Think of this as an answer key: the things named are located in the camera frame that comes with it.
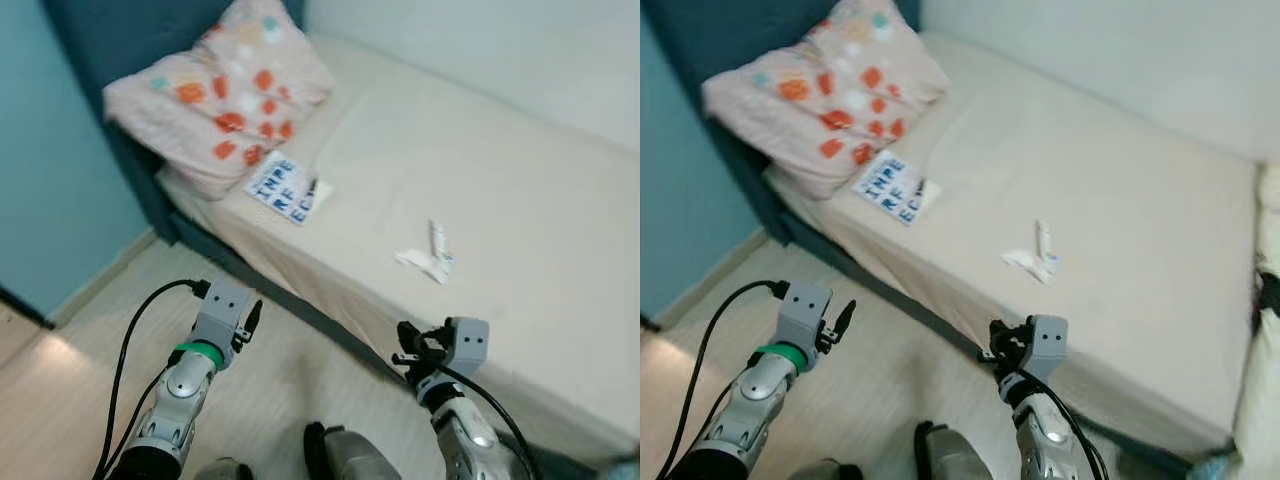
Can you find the white tissue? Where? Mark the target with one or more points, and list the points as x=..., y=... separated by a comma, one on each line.
x=1025, y=262
x=420, y=262

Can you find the white book blue lettering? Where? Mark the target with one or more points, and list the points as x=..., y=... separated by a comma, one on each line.
x=285, y=185
x=890, y=185

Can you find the pink pillow orange patches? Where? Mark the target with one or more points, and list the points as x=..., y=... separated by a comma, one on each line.
x=220, y=90
x=830, y=90

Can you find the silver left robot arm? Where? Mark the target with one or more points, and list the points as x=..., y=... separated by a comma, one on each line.
x=765, y=400
x=180, y=400

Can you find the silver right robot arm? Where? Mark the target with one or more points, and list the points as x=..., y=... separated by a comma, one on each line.
x=465, y=430
x=1045, y=440

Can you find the white ointment tube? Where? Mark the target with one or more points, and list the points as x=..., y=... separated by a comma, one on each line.
x=438, y=240
x=1044, y=240

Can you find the grey robot right leg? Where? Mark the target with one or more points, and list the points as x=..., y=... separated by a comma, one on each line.
x=350, y=455
x=955, y=455

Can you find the cream bed mattress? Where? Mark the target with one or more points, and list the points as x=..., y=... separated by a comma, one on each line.
x=480, y=200
x=1100, y=200

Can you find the cream cartoon print blanket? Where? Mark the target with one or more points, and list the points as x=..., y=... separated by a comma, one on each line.
x=1262, y=400

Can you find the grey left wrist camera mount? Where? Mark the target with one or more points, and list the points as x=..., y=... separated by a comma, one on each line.
x=222, y=305
x=805, y=305

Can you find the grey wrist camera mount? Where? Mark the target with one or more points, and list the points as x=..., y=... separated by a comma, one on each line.
x=222, y=305
x=805, y=305
x=468, y=340
x=1048, y=340

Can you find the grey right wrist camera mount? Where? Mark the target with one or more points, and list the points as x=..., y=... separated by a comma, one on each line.
x=468, y=340
x=1048, y=340

